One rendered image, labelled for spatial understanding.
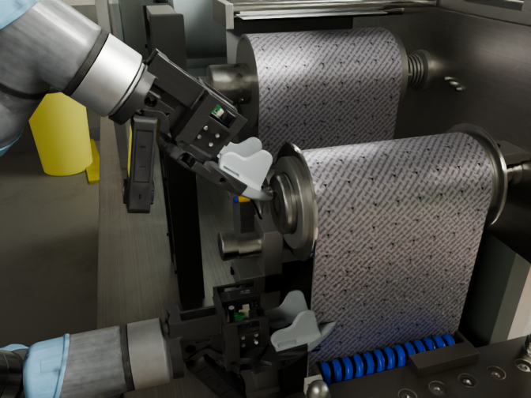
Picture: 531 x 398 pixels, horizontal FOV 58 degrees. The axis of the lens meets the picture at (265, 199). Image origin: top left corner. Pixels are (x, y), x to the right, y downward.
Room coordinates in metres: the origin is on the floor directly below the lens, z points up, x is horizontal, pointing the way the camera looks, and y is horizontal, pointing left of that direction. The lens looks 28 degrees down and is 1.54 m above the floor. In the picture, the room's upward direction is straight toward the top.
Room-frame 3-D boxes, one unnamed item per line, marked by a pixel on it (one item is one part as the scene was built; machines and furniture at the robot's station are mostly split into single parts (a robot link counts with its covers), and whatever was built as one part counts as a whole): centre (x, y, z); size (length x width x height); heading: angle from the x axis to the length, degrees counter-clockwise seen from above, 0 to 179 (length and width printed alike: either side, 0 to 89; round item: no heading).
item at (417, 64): (0.85, -0.24, 1.33); 0.07 x 0.07 x 0.07; 16
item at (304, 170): (0.53, -0.04, 1.25); 0.15 x 0.01 x 0.15; 17
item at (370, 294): (0.50, -0.17, 1.11); 0.23 x 0.01 x 0.18; 106
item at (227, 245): (0.54, 0.05, 1.18); 0.04 x 0.02 x 0.04; 16
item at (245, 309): (0.44, 0.06, 1.12); 0.12 x 0.08 x 0.09; 106
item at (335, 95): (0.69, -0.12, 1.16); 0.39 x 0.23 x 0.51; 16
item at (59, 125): (3.38, 1.52, 0.33); 0.43 x 0.42 x 0.66; 114
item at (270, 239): (0.55, 0.01, 1.05); 0.06 x 0.05 x 0.31; 106
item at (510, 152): (0.61, -0.32, 1.28); 0.06 x 0.05 x 0.02; 106
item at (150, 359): (0.42, 0.13, 1.11); 0.08 x 0.05 x 0.08; 16
